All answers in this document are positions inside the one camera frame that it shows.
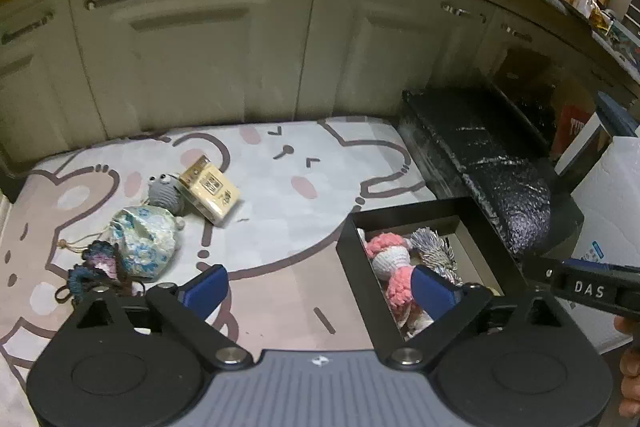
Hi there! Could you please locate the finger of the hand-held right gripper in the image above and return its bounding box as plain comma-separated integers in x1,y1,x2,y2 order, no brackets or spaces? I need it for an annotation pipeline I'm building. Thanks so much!
522,254,563,295

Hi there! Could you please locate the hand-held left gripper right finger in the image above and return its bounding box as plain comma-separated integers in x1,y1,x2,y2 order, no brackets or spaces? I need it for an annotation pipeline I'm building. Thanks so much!
382,264,571,372

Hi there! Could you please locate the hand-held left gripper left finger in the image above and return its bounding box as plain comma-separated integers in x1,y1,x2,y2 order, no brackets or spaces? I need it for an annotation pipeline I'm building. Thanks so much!
62,264,253,372

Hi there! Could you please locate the grey white tassel toy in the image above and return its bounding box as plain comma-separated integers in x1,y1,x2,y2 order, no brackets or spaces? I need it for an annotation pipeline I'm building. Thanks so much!
407,227,463,285

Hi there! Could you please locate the white pink crochet doll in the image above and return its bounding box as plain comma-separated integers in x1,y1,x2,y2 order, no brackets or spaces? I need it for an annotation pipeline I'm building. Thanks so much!
364,232,415,280

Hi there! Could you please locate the black box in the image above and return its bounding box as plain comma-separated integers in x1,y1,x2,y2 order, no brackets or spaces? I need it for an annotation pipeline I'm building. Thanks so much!
336,197,531,343

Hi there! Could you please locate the floral drawstring pouch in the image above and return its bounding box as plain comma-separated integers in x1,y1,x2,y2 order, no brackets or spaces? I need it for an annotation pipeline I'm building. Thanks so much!
97,206,182,279

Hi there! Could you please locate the small yellow carton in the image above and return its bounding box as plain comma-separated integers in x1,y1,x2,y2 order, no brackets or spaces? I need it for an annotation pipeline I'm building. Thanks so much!
179,154,241,228

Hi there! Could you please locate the grey crochet frog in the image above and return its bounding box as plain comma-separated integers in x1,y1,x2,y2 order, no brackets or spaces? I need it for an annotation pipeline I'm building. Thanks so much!
146,174,187,228

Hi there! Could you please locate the dark blue crochet pouch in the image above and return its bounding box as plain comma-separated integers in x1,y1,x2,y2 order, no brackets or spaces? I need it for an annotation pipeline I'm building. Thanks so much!
55,241,146,303

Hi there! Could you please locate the person's right hand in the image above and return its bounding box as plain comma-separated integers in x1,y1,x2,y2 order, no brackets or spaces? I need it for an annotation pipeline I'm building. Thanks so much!
616,317,640,418

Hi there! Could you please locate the white flat box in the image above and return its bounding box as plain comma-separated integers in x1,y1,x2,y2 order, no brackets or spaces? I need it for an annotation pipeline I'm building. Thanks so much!
555,112,611,178

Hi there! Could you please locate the black wrapped bundle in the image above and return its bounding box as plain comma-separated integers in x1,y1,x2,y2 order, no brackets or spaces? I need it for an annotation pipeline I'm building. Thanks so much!
402,89,585,258

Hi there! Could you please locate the red box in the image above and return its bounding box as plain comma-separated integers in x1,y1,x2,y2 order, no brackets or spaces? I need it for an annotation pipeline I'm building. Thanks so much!
555,104,593,152

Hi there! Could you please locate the cartoon printed mat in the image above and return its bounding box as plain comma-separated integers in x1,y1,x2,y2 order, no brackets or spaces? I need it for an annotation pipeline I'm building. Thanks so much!
0,117,441,408

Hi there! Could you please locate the blue grey round lid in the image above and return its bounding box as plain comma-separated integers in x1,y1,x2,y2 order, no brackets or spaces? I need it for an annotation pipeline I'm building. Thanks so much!
595,91,640,138

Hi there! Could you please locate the cream cabinet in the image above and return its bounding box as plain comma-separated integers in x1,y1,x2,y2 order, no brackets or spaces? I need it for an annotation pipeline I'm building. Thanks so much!
0,0,640,178

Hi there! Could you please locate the pile of snack packets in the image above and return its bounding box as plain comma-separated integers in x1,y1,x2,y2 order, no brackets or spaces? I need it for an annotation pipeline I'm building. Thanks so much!
570,0,616,32

